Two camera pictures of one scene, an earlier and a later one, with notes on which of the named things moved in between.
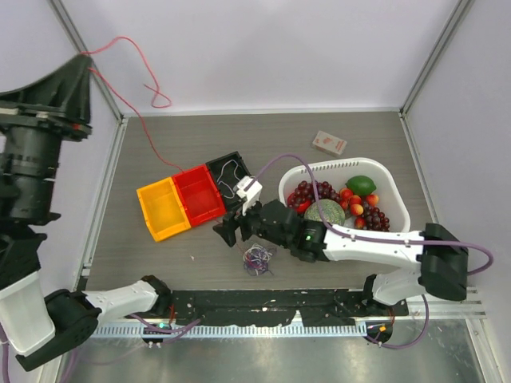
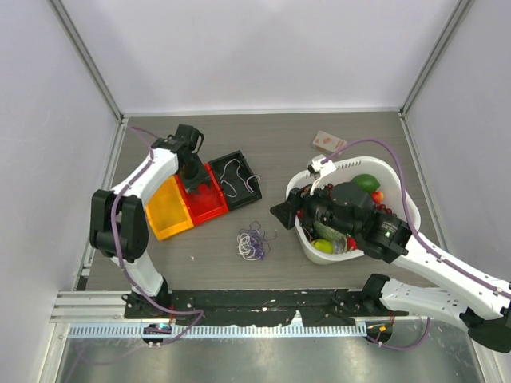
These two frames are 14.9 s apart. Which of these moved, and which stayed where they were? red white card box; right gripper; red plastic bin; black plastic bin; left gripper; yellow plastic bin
Moved: right gripper; left gripper
Stayed: black plastic bin; red white card box; red plastic bin; yellow plastic bin
